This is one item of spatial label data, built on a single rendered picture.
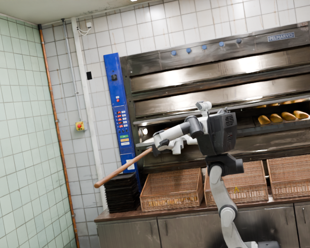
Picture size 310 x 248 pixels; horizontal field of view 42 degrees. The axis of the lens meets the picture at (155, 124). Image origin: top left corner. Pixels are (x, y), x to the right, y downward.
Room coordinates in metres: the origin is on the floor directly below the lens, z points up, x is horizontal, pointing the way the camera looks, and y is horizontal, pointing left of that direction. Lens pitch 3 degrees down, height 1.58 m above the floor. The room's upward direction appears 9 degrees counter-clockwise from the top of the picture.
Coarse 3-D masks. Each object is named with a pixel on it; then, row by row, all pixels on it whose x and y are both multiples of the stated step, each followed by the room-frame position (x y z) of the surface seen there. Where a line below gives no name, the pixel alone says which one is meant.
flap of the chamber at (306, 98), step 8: (304, 96) 3.74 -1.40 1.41; (248, 104) 3.85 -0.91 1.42; (256, 104) 3.84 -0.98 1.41; (264, 104) 3.82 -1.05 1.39; (272, 104) 3.88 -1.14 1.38; (280, 104) 3.95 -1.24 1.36; (200, 112) 3.95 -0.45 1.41; (216, 112) 3.96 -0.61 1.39; (144, 120) 4.08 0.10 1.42; (152, 120) 4.06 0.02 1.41; (160, 120) 4.04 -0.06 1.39; (168, 120) 4.11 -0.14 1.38; (176, 120) 4.18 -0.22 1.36
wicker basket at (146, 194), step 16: (160, 176) 4.19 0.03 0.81; (176, 176) 4.15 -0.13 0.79; (192, 176) 4.11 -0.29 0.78; (144, 192) 3.93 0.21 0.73; (160, 192) 4.15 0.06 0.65; (176, 192) 3.70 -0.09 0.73; (192, 192) 3.67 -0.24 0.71; (144, 208) 3.77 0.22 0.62; (160, 208) 3.74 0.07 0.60; (176, 208) 3.70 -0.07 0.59
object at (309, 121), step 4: (304, 120) 3.90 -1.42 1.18; (308, 120) 3.88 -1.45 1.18; (272, 124) 3.97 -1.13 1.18; (276, 124) 3.94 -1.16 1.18; (280, 124) 3.93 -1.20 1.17; (284, 124) 3.93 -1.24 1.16; (288, 124) 3.92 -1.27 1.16; (292, 124) 3.91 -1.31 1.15; (296, 124) 3.90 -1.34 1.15; (300, 124) 3.90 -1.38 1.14; (244, 128) 4.03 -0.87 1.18; (248, 128) 4.00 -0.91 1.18; (252, 128) 3.99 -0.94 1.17; (256, 128) 3.99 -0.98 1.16; (260, 128) 3.98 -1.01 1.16; (264, 128) 3.97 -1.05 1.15; (268, 128) 3.96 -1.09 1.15; (272, 128) 3.95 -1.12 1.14; (240, 132) 4.02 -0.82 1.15; (244, 132) 4.01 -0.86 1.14; (184, 140) 4.14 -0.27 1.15
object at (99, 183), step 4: (152, 148) 3.40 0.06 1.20; (144, 152) 3.16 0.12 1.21; (148, 152) 3.24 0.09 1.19; (136, 156) 2.97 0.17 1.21; (140, 156) 3.01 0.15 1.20; (132, 160) 2.82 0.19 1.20; (136, 160) 2.89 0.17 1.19; (124, 164) 2.66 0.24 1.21; (128, 164) 2.70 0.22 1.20; (120, 168) 2.54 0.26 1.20; (124, 168) 2.60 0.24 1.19; (112, 172) 2.42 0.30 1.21; (116, 172) 2.45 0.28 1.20; (120, 172) 2.52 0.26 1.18; (108, 176) 2.32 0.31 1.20; (112, 176) 2.36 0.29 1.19; (100, 180) 2.21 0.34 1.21; (104, 180) 2.24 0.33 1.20; (108, 180) 2.30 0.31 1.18; (96, 184) 2.14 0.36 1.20; (100, 184) 2.17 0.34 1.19
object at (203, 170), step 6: (288, 156) 3.96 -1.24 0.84; (264, 162) 4.00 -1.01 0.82; (204, 168) 4.14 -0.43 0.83; (264, 168) 3.99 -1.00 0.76; (276, 168) 3.96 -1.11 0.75; (294, 168) 3.91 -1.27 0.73; (204, 174) 4.12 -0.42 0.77; (240, 174) 4.03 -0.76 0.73; (252, 174) 4.00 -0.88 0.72; (276, 174) 3.94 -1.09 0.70; (294, 174) 3.88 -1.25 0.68; (204, 180) 4.10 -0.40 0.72
